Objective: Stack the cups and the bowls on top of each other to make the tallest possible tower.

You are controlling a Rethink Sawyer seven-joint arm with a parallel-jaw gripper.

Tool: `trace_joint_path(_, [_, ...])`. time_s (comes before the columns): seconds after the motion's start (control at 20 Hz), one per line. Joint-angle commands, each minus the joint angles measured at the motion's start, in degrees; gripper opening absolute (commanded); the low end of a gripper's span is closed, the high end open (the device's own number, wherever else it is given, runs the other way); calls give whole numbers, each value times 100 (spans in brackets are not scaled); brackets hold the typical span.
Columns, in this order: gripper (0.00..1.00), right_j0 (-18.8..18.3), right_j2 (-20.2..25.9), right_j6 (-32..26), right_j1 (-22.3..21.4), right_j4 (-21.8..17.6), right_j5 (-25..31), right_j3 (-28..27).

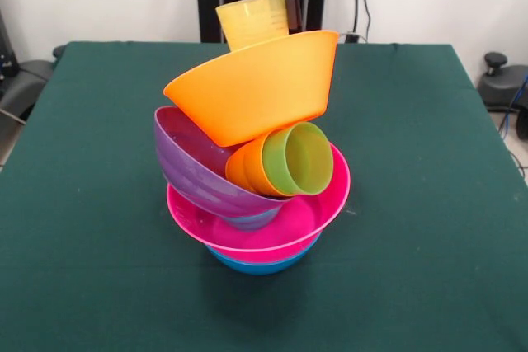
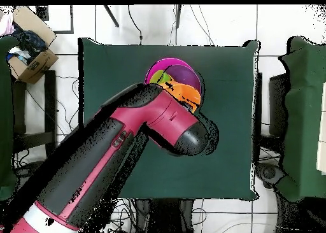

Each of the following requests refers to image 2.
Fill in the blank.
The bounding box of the purple plastic bowl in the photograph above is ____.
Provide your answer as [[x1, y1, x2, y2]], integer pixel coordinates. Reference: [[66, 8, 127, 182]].
[[165, 64, 203, 96]]

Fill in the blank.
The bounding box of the pale pink cloth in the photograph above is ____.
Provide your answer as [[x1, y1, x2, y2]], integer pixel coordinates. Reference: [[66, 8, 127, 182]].
[[0, 12, 16, 36]]

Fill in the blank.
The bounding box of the black tripod leg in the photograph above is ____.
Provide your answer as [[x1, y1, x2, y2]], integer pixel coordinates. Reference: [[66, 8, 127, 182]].
[[174, 4, 183, 29], [103, 4, 120, 28]]

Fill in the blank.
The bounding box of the cardboard box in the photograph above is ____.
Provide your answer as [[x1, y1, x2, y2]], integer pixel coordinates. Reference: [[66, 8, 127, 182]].
[[7, 5, 59, 85]]

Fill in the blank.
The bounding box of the thin black floor cable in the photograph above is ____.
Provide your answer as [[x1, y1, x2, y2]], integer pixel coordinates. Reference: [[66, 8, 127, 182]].
[[127, 4, 143, 45], [189, 4, 215, 46]]

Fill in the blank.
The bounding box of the pink plastic bowl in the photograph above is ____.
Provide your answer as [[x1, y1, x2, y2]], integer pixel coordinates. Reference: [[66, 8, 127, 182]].
[[144, 57, 195, 85]]

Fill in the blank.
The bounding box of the dark green tablecloth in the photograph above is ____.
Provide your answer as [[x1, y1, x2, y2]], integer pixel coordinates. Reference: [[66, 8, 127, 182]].
[[77, 37, 260, 200]]

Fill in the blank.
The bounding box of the dark green cloth cover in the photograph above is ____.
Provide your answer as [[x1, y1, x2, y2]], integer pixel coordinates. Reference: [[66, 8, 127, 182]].
[[0, 35, 18, 201], [274, 36, 326, 202]]

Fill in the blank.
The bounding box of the large orange plastic bowl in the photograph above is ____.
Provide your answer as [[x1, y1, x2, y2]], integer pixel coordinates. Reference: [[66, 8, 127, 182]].
[[157, 80, 202, 114]]

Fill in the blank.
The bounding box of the green plastic cup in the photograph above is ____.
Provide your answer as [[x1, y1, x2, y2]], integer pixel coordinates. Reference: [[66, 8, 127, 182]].
[[149, 69, 173, 85]]

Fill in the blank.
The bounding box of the black metal frame stand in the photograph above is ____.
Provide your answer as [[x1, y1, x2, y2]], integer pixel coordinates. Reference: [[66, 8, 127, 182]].
[[11, 69, 58, 162]]

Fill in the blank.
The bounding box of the black equipment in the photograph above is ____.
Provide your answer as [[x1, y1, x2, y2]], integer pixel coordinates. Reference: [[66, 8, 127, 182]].
[[255, 163, 287, 190]]

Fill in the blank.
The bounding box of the dark blue clothing bundle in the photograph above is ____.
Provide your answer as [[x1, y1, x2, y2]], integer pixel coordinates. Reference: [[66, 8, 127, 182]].
[[12, 24, 48, 58]]

